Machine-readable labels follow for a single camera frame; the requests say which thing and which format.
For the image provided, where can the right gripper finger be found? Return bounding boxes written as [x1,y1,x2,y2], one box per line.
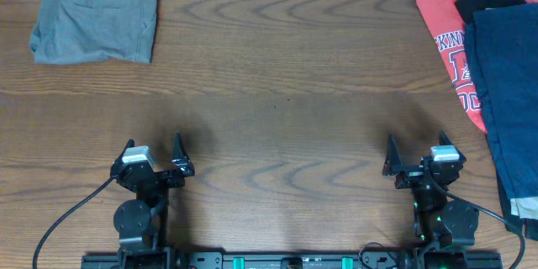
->
[439,131,467,162]
[382,134,402,176]

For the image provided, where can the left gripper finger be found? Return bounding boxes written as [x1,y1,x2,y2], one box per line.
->
[119,139,135,160]
[171,132,195,177]

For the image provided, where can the navy blue shorts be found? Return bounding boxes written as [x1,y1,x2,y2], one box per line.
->
[465,3,537,212]

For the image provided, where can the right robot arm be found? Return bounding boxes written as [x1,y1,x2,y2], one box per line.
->
[382,132,479,268]

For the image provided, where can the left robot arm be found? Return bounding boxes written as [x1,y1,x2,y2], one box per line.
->
[110,132,195,268]

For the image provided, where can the khaki grey shorts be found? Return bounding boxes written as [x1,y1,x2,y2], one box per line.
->
[509,197,538,219]

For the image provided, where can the folded grey shorts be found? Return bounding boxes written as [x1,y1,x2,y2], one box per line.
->
[29,0,158,65]

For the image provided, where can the red printed t-shirt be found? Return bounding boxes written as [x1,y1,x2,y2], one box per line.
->
[414,0,538,135]

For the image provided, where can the black garment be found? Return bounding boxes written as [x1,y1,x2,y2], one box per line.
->
[455,0,526,24]

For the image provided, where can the left black cable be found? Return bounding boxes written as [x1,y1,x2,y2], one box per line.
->
[32,176,117,269]

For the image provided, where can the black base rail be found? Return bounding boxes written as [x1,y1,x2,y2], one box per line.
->
[81,249,503,269]

